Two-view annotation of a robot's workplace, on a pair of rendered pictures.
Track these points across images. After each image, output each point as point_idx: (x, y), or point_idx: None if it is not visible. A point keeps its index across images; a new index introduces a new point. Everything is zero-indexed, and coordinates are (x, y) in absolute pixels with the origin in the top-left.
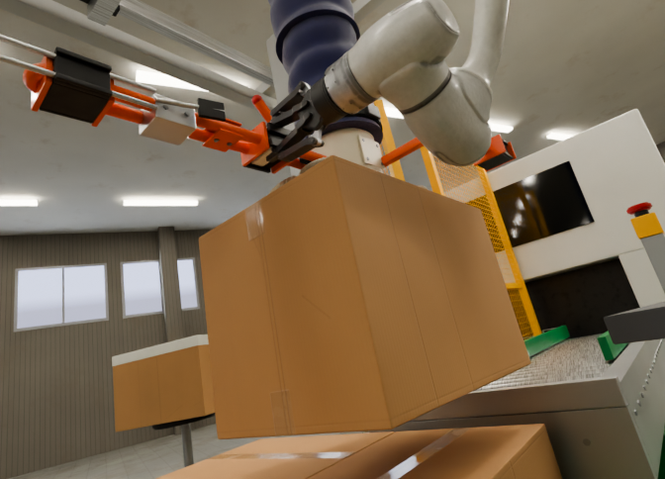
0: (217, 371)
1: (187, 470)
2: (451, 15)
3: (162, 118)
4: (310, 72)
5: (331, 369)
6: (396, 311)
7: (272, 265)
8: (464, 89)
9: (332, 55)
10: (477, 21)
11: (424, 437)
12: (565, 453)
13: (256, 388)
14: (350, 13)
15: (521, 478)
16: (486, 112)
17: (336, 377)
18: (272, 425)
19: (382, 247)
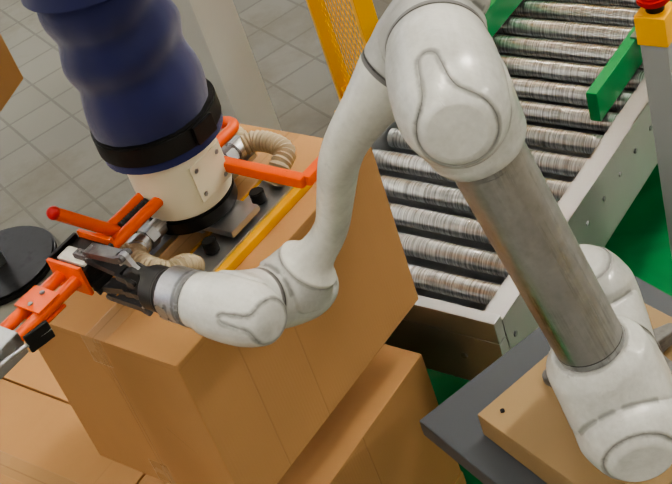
0: (84, 419)
1: (27, 358)
2: (276, 322)
3: (3, 376)
4: (101, 90)
5: (201, 474)
6: (250, 435)
7: (129, 393)
8: (300, 311)
9: (130, 72)
10: (318, 218)
11: None
12: (446, 356)
13: (134, 450)
14: None
15: (373, 440)
16: (327, 300)
17: (207, 480)
18: (156, 474)
19: (233, 395)
